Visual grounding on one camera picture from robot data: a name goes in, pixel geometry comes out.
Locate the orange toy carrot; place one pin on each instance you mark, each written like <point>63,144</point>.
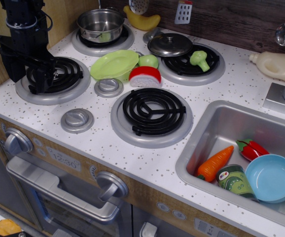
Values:
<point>208,170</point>

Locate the back grey stovetop knob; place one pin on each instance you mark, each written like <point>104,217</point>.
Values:
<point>151,34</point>

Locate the red toy chili pepper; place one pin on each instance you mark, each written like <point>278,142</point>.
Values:
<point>250,149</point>

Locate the green toy broccoli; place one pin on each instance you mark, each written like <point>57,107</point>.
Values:
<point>198,58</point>

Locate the silver oven door handle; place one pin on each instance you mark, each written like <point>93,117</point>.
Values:
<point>48,184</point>

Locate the lower grey stovetop knob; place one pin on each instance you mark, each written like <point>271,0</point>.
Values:
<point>77,121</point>

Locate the cream plastic bottle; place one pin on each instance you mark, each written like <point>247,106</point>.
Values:
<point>270,64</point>

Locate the front left black burner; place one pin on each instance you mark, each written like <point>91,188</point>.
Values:
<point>71,79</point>

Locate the right silver oven knob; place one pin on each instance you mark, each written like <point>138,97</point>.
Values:
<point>111,186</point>

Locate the back left black burner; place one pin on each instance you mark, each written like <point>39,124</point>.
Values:
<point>86,47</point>

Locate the hanging slotted spoon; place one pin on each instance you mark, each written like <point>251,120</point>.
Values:
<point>139,7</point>

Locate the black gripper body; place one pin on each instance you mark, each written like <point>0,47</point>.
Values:
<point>27,47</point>

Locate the light blue plastic bowl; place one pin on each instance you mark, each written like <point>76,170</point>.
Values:
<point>266,175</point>

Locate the front right black burner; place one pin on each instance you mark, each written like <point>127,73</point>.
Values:
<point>151,118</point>

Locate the yellow toy banana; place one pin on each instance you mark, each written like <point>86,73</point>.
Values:
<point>141,22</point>

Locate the black burner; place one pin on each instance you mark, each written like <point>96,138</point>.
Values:
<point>86,47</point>
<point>179,70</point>
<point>151,118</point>
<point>71,79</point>

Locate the upper grey stovetop knob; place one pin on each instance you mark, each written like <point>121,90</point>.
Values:
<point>108,88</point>

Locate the back right black burner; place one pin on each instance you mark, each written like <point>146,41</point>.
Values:
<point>179,70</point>

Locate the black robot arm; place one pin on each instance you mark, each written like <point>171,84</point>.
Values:
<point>23,11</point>

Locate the red white toy cheese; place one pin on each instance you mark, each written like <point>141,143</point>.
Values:
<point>145,76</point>

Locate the silver oven knob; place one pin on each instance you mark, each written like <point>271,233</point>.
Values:
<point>111,186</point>
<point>17,142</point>

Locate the green toy apple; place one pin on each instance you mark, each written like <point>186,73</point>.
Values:
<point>148,60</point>

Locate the left silver oven knob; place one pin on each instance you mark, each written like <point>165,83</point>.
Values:
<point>17,142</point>

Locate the grey stovetop knob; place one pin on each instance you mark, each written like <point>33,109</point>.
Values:
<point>151,34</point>
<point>77,121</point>
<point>108,88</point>

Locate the steel cooking pot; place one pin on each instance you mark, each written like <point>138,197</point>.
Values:
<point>100,25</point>

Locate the silver sink basin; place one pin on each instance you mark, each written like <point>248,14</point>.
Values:
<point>220,126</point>

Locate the light green plastic plate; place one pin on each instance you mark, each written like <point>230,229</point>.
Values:
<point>115,65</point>

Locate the yellow object bottom left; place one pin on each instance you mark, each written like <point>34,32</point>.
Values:
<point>8,227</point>

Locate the steel pot lid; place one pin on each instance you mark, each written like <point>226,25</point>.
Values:
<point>169,45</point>

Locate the green toy food can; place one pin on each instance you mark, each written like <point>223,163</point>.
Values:
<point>233,179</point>

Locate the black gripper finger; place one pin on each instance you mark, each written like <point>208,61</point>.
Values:
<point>49,76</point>
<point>36,80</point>

